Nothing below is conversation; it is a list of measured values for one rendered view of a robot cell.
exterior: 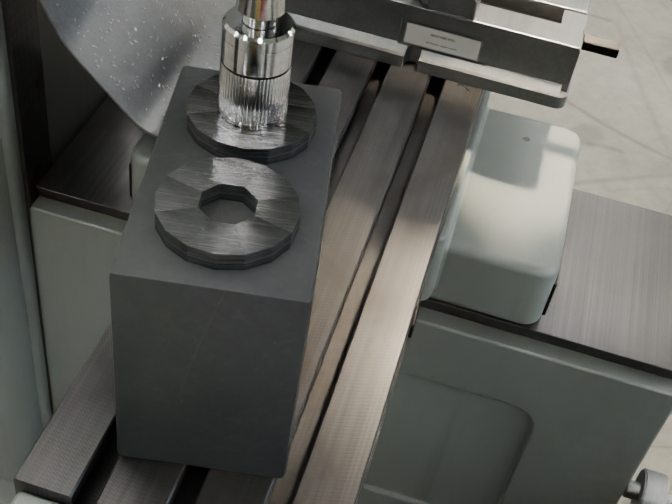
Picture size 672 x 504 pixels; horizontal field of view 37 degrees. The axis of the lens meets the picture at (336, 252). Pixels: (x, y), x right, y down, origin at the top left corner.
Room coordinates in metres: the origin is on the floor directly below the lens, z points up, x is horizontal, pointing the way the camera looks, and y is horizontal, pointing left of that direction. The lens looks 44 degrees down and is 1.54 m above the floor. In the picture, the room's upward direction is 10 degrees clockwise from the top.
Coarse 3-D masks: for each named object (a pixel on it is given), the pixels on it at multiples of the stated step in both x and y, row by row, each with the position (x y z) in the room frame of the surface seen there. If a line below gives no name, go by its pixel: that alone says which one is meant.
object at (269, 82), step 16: (224, 48) 0.54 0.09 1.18; (288, 48) 0.54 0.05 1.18; (224, 64) 0.54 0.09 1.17; (240, 64) 0.53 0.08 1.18; (256, 64) 0.53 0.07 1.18; (272, 64) 0.53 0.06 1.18; (288, 64) 0.54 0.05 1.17; (224, 80) 0.54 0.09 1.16; (240, 80) 0.53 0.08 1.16; (256, 80) 0.53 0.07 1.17; (272, 80) 0.53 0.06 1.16; (288, 80) 0.55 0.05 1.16; (224, 96) 0.54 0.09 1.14; (240, 96) 0.53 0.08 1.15; (256, 96) 0.53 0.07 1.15; (272, 96) 0.53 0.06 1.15; (224, 112) 0.54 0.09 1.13; (240, 112) 0.53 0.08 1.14; (256, 112) 0.53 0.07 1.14; (272, 112) 0.53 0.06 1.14; (256, 128) 0.53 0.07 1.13
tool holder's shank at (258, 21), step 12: (240, 0) 0.54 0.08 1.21; (252, 0) 0.54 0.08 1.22; (264, 0) 0.54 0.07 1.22; (276, 0) 0.54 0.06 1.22; (240, 12) 0.54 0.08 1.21; (252, 12) 0.54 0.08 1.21; (264, 12) 0.54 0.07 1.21; (276, 12) 0.54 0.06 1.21; (252, 24) 0.54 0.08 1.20; (264, 24) 0.54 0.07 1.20
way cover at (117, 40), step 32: (64, 0) 0.87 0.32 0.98; (96, 0) 0.92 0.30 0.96; (160, 0) 1.00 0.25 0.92; (192, 0) 1.04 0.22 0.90; (224, 0) 1.09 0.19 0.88; (64, 32) 0.84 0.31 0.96; (96, 32) 0.88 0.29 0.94; (160, 32) 0.96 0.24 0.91; (192, 32) 1.00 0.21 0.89; (96, 64) 0.85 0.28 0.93; (128, 64) 0.88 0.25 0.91; (160, 64) 0.92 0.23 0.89; (192, 64) 0.95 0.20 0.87; (128, 96) 0.85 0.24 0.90; (160, 96) 0.88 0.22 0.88
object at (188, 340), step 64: (192, 128) 0.53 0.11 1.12; (320, 128) 0.56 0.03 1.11; (192, 192) 0.46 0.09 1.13; (256, 192) 0.47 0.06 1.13; (320, 192) 0.49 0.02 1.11; (128, 256) 0.41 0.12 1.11; (192, 256) 0.41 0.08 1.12; (256, 256) 0.42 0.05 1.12; (128, 320) 0.39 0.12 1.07; (192, 320) 0.39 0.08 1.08; (256, 320) 0.39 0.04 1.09; (128, 384) 0.39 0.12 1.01; (192, 384) 0.39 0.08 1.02; (256, 384) 0.39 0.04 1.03; (128, 448) 0.39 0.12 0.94; (192, 448) 0.39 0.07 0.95; (256, 448) 0.39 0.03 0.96
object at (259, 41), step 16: (224, 16) 0.55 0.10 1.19; (240, 16) 0.55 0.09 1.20; (288, 16) 0.56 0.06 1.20; (224, 32) 0.54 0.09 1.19; (240, 32) 0.53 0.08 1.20; (256, 32) 0.54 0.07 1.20; (272, 32) 0.54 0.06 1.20; (288, 32) 0.54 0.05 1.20; (240, 48) 0.53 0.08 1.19; (256, 48) 0.53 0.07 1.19; (272, 48) 0.53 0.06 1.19
